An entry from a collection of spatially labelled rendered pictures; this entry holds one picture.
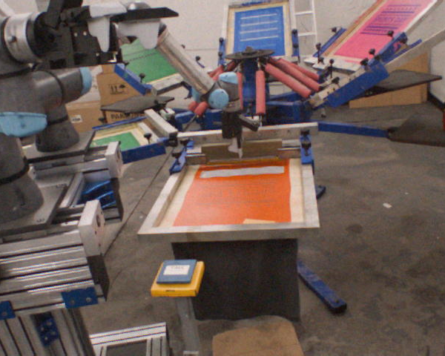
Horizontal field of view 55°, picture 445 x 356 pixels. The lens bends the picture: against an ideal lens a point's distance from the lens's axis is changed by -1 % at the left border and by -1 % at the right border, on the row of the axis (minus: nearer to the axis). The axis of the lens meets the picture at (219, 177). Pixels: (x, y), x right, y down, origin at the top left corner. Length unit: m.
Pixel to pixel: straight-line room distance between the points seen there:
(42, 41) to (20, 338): 1.10
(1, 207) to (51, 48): 0.49
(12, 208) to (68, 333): 0.66
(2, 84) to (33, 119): 0.07
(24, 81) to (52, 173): 0.84
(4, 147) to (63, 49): 0.43
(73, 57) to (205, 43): 5.37
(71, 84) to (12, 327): 0.93
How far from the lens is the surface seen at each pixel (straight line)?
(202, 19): 5.98
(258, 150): 1.87
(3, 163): 1.08
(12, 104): 0.78
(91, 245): 1.11
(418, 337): 2.44
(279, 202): 1.56
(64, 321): 1.60
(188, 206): 1.61
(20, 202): 1.12
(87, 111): 6.21
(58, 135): 1.54
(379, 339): 2.40
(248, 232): 1.35
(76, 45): 0.67
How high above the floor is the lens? 1.69
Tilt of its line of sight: 24 degrees down
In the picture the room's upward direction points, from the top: 8 degrees counter-clockwise
